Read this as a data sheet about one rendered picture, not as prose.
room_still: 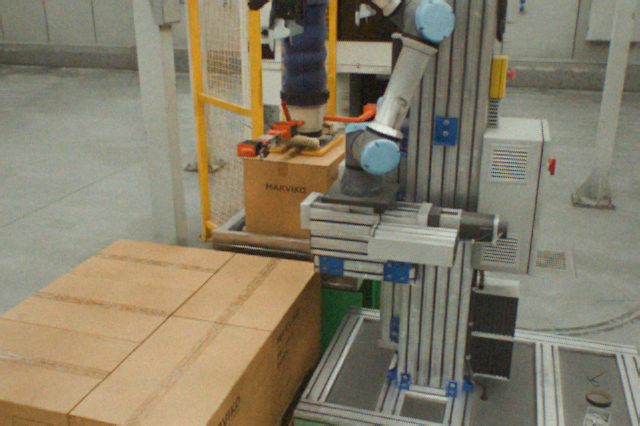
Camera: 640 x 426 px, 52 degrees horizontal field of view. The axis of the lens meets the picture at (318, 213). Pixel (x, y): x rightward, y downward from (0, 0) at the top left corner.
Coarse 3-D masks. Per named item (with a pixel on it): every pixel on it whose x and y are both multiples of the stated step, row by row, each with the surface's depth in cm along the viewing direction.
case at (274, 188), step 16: (256, 160) 290; (272, 160) 288; (288, 160) 288; (304, 160) 288; (320, 160) 288; (336, 160) 292; (256, 176) 292; (272, 176) 290; (288, 176) 287; (304, 176) 285; (320, 176) 282; (336, 176) 295; (256, 192) 295; (272, 192) 292; (288, 192) 290; (304, 192) 287; (320, 192) 285; (256, 208) 298; (272, 208) 295; (288, 208) 293; (256, 224) 301; (272, 224) 298; (288, 224) 295
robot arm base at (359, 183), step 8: (352, 168) 212; (360, 168) 210; (344, 176) 215; (352, 176) 212; (360, 176) 211; (368, 176) 211; (376, 176) 213; (344, 184) 216; (352, 184) 212; (360, 184) 211; (368, 184) 211; (376, 184) 213; (344, 192) 214; (352, 192) 212; (360, 192) 211; (368, 192) 212; (376, 192) 213
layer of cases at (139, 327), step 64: (128, 256) 289; (192, 256) 289; (256, 256) 289; (0, 320) 236; (64, 320) 236; (128, 320) 236; (192, 320) 236; (256, 320) 236; (0, 384) 199; (64, 384) 199; (128, 384) 199; (192, 384) 199; (256, 384) 218
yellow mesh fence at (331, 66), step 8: (336, 0) 478; (336, 8) 481; (328, 16) 469; (336, 16) 483; (336, 24) 485; (336, 32) 487; (336, 40) 489; (280, 48) 391; (336, 48) 491; (336, 56) 494; (328, 64) 493; (328, 72) 495; (328, 80) 483; (328, 88) 488; (328, 104) 503; (328, 112) 505
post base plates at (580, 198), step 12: (216, 156) 613; (192, 168) 605; (216, 168) 606; (588, 180) 522; (600, 180) 512; (576, 192) 528; (588, 192) 525; (576, 204) 514; (588, 204) 512; (600, 204) 510; (612, 204) 508
